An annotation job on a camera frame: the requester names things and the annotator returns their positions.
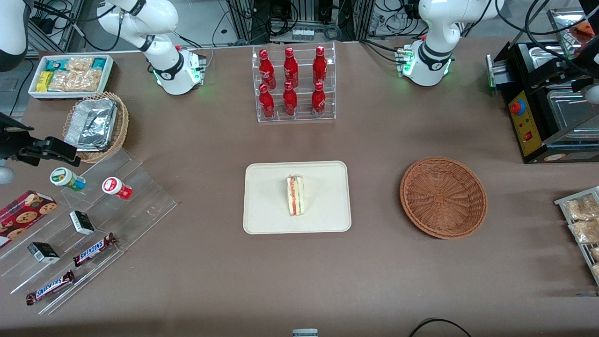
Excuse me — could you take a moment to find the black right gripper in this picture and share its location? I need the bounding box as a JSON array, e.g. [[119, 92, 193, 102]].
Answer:
[[0, 112, 81, 167]]

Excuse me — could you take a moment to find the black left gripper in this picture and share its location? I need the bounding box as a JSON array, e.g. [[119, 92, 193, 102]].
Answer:
[[539, 44, 599, 93]]

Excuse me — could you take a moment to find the triangle sandwich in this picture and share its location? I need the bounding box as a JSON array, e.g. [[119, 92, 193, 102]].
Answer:
[[286, 174, 306, 217]]

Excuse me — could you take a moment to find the light wicker basket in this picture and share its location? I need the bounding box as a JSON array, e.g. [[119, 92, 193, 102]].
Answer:
[[62, 91, 129, 164]]

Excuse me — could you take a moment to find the round brown wicker basket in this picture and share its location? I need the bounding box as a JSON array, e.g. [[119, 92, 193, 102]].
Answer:
[[399, 156, 488, 240]]

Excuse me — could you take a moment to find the beige plastic tray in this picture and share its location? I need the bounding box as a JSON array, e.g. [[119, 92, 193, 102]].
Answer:
[[243, 161, 352, 234]]

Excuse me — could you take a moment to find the green lid cup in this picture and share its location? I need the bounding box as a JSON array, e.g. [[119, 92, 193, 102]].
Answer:
[[50, 167, 87, 192]]

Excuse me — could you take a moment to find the steel food pan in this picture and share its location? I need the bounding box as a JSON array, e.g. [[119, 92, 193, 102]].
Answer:
[[526, 44, 578, 64], [547, 89, 599, 132]]

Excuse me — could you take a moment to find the silver foil container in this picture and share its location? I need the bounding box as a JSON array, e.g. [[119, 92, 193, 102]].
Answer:
[[64, 97, 118, 152]]

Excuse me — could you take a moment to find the white plastic bin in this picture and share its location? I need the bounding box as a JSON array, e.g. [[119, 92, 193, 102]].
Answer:
[[28, 54, 114, 100]]

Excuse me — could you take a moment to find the red cookie box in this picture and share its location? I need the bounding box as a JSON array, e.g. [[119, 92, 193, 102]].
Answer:
[[0, 190, 58, 249]]

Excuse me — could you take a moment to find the black food warmer machine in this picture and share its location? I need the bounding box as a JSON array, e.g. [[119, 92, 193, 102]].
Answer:
[[486, 7, 599, 164]]

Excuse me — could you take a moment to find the red lid cup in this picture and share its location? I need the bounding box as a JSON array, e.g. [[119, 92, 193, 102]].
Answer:
[[102, 176, 133, 200]]

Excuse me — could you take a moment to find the small black carton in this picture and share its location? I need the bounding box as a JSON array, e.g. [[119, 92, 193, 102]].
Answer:
[[27, 242, 60, 264], [69, 210, 95, 235]]

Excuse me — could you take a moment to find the large clear cracker bag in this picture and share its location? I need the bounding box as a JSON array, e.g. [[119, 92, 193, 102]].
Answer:
[[48, 69, 103, 92]]

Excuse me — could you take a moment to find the small clear cracker bag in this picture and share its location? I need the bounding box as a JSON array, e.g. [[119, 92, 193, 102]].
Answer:
[[66, 57, 94, 72]]

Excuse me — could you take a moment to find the Snickers chocolate bar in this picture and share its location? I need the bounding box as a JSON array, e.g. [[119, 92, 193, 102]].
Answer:
[[25, 270, 75, 306], [73, 233, 117, 268]]

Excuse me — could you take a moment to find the clear acrylic stepped display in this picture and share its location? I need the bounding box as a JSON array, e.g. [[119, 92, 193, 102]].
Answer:
[[0, 147, 178, 315]]

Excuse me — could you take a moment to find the red cola bottle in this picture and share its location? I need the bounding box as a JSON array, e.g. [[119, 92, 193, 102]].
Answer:
[[312, 81, 326, 115], [259, 49, 276, 89], [283, 82, 298, 116], [284, 47, 299, 88], [313, 45, 328, 86], [259, 84, 275, 118]]

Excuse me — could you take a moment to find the aluminium equipment rack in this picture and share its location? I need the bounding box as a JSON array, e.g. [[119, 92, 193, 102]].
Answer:
[[227, 0, 375, 45]]

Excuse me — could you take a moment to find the clear acrylic bottle rack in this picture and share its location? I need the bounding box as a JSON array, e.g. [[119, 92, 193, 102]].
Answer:
[[252, 41, 336, 123]]

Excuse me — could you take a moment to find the white wire snack tray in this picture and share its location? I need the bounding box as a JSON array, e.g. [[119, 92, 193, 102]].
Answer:
[[555, 186, 599, 286]]

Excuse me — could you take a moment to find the aluminium frame stand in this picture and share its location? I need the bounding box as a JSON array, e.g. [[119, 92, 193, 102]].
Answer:
[[28, 0, 85, 53]]

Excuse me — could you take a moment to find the black table cable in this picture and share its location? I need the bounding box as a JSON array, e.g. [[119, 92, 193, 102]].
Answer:
[[409, 318, 473, 337]]

